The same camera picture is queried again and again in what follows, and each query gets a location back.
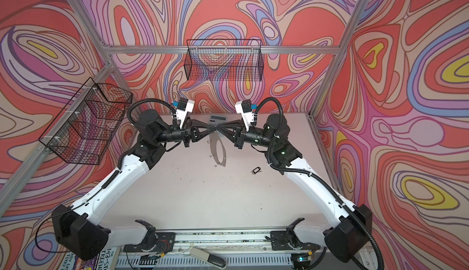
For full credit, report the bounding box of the black wire basket back wall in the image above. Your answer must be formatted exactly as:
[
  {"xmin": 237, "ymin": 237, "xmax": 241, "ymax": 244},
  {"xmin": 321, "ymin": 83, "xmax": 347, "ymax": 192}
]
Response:
[{"xmin": 184, "ymin": 39, "xmax": 264, "ymax": 82}]

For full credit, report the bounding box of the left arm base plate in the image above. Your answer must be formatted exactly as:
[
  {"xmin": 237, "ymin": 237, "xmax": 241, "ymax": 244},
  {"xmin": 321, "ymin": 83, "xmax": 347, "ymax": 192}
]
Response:
[{"xmin": 123, "ymin": 232, "xmax": 176, "ymax": 254}]

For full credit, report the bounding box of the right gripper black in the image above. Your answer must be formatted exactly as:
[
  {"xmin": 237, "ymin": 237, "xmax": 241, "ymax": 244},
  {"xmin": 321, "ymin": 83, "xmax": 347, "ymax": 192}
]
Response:
[{"xmin": 217, "ymin": 120, "xmax": 276, "ymax": 150}]

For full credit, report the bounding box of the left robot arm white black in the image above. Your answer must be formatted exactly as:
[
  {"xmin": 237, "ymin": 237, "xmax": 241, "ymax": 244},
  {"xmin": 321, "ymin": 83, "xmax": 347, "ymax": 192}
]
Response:
[{"xmin": 50, "ymin": 98, "xmax": 214, "ymax": 261}]

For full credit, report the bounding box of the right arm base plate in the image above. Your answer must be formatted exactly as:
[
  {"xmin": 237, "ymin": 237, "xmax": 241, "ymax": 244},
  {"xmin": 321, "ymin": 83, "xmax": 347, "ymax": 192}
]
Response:
[{"xmin": 265, "ymin": 230, "xmax": 321, "ymax": 252}]

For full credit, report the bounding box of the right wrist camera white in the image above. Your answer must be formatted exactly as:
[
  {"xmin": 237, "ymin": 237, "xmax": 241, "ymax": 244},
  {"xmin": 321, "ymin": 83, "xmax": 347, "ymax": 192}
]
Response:
[{"xmin": 235, "ymin": 100, "xmax": 256, "ymax": 131}]

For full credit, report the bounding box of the black wire basket wall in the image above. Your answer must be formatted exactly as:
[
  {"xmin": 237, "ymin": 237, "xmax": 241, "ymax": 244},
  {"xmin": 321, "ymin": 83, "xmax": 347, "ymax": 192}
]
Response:
[
  {"xmin": 184, "ymin": 39, "xmax": 264, "ymax": 82},
  {"xmin": 39, "ymin": 78, "xmax": 133, "ymax": 166}
]

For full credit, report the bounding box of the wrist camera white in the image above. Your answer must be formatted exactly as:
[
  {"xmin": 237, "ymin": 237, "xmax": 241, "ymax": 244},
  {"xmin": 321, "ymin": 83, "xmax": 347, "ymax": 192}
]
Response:
[
  {"xmin": 172, "ymin": 98, "xmax": 195, "ymax": 129},
  {"xmin": 235, "ymin": 100, "xmax": 256, "ymax": 131}
]

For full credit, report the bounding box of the printed booklet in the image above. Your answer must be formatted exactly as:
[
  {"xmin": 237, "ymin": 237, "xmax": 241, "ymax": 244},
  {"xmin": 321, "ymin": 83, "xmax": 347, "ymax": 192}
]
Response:
[{"xmin": 58, "ymin": 247, "xmax": 118, "ymax": 270}]

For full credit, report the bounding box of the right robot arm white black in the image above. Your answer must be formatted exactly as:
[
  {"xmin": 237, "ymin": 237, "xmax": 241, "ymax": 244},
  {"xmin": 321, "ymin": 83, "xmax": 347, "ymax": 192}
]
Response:
[{"xmin": 215, "ymin": 97, "xmax": 385, "ymax": 270}]

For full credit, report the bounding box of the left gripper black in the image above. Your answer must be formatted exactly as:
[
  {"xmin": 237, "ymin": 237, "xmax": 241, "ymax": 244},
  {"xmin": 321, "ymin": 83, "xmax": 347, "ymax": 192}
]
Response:
[{"xmin": 153, "ymin": 119, "xmax": 214, "ymax": 151}]

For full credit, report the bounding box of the grey foot pedal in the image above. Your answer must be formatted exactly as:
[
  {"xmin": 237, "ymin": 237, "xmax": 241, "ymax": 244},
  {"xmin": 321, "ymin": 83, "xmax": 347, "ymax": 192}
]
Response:
[{"xmin": 190, "ymin": 248, "xmax": 227, "ymax": 270}]

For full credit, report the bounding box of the teal calculator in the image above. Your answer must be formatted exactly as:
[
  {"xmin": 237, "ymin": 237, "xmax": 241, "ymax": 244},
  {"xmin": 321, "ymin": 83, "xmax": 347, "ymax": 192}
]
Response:
[{"xmin": 209, "ymin": 115, "xmax": 227, "ymax": 125}]

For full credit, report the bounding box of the black wire basket left wall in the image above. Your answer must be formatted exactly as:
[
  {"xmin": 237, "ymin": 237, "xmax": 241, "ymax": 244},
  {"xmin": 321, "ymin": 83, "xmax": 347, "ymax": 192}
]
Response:
[{"xmin": 39, "ymin": 78, "xmax": 133, "ymax": 166}]

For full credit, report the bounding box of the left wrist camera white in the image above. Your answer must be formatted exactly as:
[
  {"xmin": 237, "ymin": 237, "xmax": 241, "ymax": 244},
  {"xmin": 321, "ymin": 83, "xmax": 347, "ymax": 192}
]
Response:
[{"xmin": 172, "ymin": 98, "xmax": 195, "ymax": 129}]

